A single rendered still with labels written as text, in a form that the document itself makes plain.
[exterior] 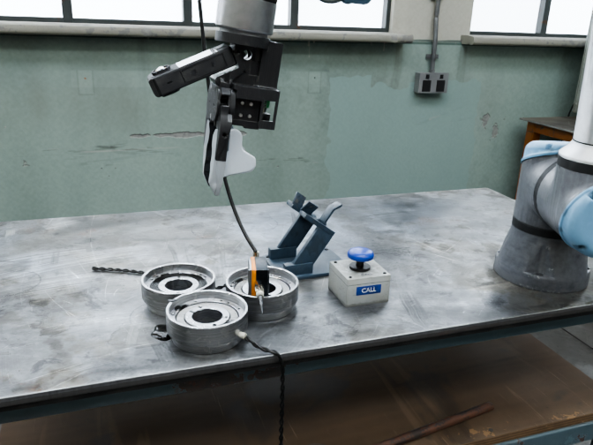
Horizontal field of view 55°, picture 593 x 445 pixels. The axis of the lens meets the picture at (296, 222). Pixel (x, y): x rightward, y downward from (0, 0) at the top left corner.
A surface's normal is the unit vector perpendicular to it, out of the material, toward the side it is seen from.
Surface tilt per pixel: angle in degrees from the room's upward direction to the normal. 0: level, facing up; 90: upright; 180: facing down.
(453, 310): 0
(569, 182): 91
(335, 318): 0
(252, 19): 91
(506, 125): 90
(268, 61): 91
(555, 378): 0
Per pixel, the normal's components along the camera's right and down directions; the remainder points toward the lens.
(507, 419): 0.04, -0.94
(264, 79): 0.32, 0.34
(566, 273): 0.13, 0.04
